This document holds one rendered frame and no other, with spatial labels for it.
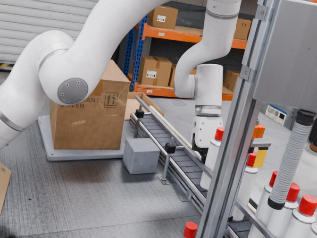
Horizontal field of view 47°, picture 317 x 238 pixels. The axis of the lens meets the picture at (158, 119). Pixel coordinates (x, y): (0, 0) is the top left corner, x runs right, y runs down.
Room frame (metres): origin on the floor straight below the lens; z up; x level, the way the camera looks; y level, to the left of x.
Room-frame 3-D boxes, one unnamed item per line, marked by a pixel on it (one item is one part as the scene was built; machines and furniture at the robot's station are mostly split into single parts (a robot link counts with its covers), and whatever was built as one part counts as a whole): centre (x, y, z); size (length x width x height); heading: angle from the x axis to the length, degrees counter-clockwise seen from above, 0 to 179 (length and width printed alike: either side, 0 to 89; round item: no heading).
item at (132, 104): (1.74, 0.16, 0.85); 0.30 x 0.26 x 0.04; 27
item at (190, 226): (0.84, -0.14, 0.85); 0.03 x 0.03 x 0.03
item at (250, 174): (0.89, -0.26, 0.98); 0.05 x 0.05 x 0.20
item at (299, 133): (0.66, -0.27, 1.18); 0.04 x 0.04 x 0.21
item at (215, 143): (1.02, -0.19, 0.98); 0.05 x 0.05 x 0.20
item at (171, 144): (1.11, -0.07, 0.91); 0.07 x 0.03 x 0.16; 117
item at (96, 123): (1.32, 0.29, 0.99); 0.30 x 0.24 x 0.27; 22
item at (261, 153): (0.85, -0.27, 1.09); 0.03 x 0.01 x 0.06; 117
